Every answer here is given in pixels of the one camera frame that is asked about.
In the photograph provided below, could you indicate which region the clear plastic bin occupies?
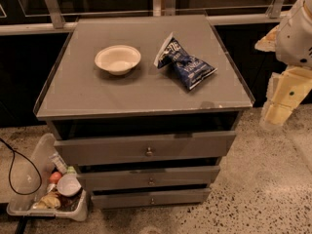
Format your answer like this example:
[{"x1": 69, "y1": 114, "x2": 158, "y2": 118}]
[{"x1": 7, "y1": 134, "x2": 88, "y2": 221}]

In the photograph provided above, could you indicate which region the grey drawer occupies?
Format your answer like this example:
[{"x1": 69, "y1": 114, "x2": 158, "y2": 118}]
[
  {"x1": 55, "y1": 131, "x2": 236, "y2": 166},
  {"x1": 77, "y1": 166, "x2": 220, "y2": 191},
  {"x1": 91, "y1": 188, "x2": 211, "y2": 209}
]

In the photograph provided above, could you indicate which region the blue chip bag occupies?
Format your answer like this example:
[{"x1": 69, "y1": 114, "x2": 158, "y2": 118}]
[{"x1": 154, "y1": 33, "x2": 216, "y2": 91}]

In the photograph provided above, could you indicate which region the grey drawer cabinet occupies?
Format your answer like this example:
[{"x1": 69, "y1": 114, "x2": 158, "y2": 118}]
[{"x1": 34, "y1": 16, "x2": 254, "y2": 197}]

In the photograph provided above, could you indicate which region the grey bottom drawer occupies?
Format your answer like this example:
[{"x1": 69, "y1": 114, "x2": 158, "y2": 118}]
[{"x1": 91, "y1": 188, "x2": 211, "y2": 209}]

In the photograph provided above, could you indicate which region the grey top drawer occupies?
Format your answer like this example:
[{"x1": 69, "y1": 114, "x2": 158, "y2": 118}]
[{"x1": 55, "y1": 131, "x2": 236, "y2": 166}]

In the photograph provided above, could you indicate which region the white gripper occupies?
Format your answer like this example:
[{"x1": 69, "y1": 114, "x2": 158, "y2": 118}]
[{"x1": 254, "y1": 0, "x2": 312, "y2": 130}]

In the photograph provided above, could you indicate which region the black cable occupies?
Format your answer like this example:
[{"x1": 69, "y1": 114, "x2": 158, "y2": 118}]
[{"x1": 0, "y1": 137, "x2": 43, "y2": 196}]

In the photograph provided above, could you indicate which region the white paper bowl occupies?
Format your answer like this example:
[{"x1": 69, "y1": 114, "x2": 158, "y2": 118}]
[{"x1": 95, "y1": 45, "x2": 141, "y2": 75}]

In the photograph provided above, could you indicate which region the red apple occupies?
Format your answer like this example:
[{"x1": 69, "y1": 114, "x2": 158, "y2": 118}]
[{"x1": 49, "y1": 172, "x2": 62, "y2": 184}]

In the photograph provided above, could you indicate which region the yellow snack wrapper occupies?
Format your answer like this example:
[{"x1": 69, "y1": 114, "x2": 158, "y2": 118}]
[{"x1": 32, "y1": 192, "x2": 61, "y2": 210}]

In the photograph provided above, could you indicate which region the metal railing frame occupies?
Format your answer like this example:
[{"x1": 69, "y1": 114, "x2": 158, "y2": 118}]
[{"x1": 0, "y1": 0, "x2": 296, "y2": 36}]

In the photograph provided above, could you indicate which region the small white bowl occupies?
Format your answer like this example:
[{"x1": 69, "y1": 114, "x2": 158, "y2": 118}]
[{"x1": 57, "y1": 174, "x2": 81, "y2": 197}]

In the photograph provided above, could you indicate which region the white tube bottle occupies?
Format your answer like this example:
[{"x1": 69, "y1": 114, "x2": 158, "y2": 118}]
[{"x1": 50, "y1": 152, "x2": 67, "y2": 175}]

